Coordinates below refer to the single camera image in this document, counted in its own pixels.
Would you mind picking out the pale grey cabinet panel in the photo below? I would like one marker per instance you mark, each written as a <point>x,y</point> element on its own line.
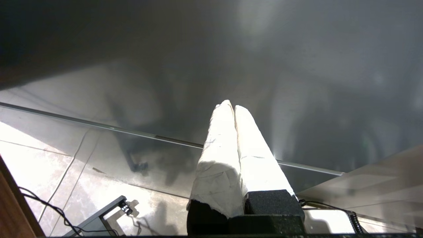
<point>373,188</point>

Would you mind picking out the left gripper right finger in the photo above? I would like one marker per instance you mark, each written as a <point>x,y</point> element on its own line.
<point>257,165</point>

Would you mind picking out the metal trim rail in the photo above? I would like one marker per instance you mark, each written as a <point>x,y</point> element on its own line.
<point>132,131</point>

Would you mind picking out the brown wooden furniture panel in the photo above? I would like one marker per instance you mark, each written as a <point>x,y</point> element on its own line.
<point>11,211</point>

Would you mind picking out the grey metal stand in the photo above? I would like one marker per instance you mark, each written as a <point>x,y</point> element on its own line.
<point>96,219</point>

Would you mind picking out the glossy grey appliance panel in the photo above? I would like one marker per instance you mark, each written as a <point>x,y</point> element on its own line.
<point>314,49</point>

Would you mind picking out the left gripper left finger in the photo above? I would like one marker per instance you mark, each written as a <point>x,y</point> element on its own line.
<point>218,175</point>

